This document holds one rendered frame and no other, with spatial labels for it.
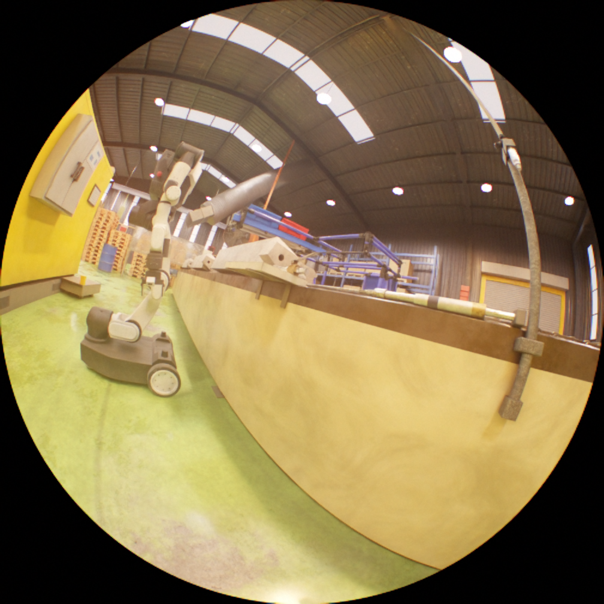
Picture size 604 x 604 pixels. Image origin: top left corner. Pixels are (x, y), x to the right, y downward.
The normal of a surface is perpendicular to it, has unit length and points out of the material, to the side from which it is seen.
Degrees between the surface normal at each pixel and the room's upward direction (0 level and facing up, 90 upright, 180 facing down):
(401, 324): 90
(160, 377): 90
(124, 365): 90
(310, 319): 90
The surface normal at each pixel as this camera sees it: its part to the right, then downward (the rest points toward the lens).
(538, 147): -0.40, 0.90
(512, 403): -0.71, -0.22
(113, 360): 0.61, 0.15
